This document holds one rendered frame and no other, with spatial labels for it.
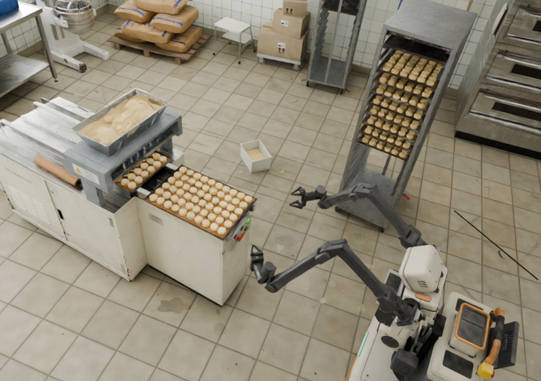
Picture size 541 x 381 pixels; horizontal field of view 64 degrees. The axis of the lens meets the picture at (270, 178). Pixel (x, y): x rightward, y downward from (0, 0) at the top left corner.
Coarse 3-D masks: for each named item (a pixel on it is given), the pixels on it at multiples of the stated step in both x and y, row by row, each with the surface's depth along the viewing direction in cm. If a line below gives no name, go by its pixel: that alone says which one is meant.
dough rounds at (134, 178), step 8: (144, 160) 297; (152, 160) 296; (160, 160) 297; (136, 168) 289; (144, 168) 291; (152, 168) 290; (128, 176) 283; (136, 176) 286; (144, 176) 285; (120, 184) 279; (128, 184) 277; (136, 184) 281
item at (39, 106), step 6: (36, 102) 337; (36, 108) 339; (42, 108) 334; (48, 108) 333; (48, 114) 335; (54, 114) 331; (60, 114) 328; (60, 120) 331; (66, 120) 327; (72, 120) 324; (162, 168) 302; (168, 168) 298; (174, 168) 295; (252, 210) 279
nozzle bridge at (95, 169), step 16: (160, 128) 281; (176, 128) 297; (80, 144) 263; (128, 144) 267; (144, 144) 269; (160, 144) 291; (64, 160) 260; (80, 160) 252; (96, 160) 254; (112, 160) 255; (80, 176) 262; (96, 176) 252; (112, 176) 264; (96, 192) 263
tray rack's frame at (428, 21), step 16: (416, 0) 311; (400, 16) 287; (416, 16) 289; (432, 16) 291; (448, 16) 294; (464, 16) 296; (400, 32) 273; (416, 32) 270; (432, 32) 272; (448, 32) 274; (464, 32) 276; (448, 80) 336; (432, 112) 358; (416, 160) 395; (368, 176) 419; (384, 176) 421; (384, 192) 405; (400, 192) 407; (352, 208) 386; (368, 208) 388
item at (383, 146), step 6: (366, 138) 342; (372, 138) 343; (372, 144) 338; (378, 144) 337; (384, 144) 340; (384, 150) 336; (390, 150) 337; (396, 150) 334; (402, 150) 335; (402, 156) 330
